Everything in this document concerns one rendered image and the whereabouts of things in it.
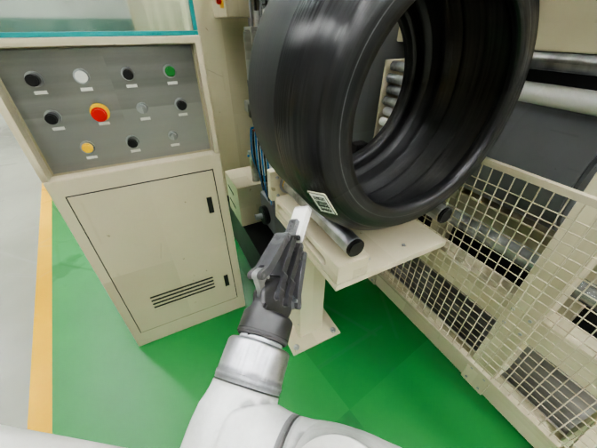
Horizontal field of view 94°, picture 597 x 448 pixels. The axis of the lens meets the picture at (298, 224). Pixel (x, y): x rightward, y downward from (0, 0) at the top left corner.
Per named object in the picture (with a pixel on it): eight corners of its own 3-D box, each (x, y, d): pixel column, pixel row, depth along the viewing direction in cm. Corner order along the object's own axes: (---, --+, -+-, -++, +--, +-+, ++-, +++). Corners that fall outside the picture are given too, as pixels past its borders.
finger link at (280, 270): (261, 300, 43) (257, 296, 42) (282, 237, 49) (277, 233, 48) (282, 302, 41) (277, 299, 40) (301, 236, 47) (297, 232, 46)
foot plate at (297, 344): (272, 314, 154) (272, 311, 153) (314, 296, 164) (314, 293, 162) (293, 356, 134) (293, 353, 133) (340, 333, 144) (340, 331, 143)
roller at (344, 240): (279, 180, 84) (292, 173, 85) (283, 192, 87) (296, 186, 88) (346, 247, 59) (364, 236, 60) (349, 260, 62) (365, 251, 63)
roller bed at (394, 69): (371, 144, 113) (385, 59, 96) (399, 139, 119) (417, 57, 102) (408, 162, 99) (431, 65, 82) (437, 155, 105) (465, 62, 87)
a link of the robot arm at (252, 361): (241, 383, 42) (254, 342, 45) (291, 400, 38) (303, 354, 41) (199, 371, 36) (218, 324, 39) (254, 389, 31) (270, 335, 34)
